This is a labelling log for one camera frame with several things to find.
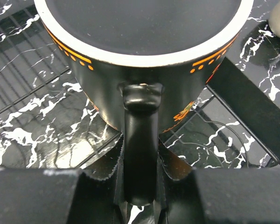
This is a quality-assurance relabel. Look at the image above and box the black wire dish rack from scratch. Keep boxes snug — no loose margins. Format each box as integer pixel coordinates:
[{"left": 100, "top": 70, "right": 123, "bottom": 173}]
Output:
[{"left": 0, "top": 0, "right": 280, "bottom": 168}]

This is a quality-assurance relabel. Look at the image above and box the black mug red inside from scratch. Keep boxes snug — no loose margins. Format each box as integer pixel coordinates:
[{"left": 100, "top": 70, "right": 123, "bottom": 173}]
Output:
[{"left": 35, "top": 0, "right": 253, "bottom": 206}]

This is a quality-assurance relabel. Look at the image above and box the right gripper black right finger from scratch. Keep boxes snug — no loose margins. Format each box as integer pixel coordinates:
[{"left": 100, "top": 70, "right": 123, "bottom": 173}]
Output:
[{"left": 154, "top": 142, "right": 280, "bottom": 224}]

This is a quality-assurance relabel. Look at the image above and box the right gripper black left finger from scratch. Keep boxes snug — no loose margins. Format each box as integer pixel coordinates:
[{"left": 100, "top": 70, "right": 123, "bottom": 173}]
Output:
[{"left": 0, "top": 138, "right": 126, "bottom": 224}]

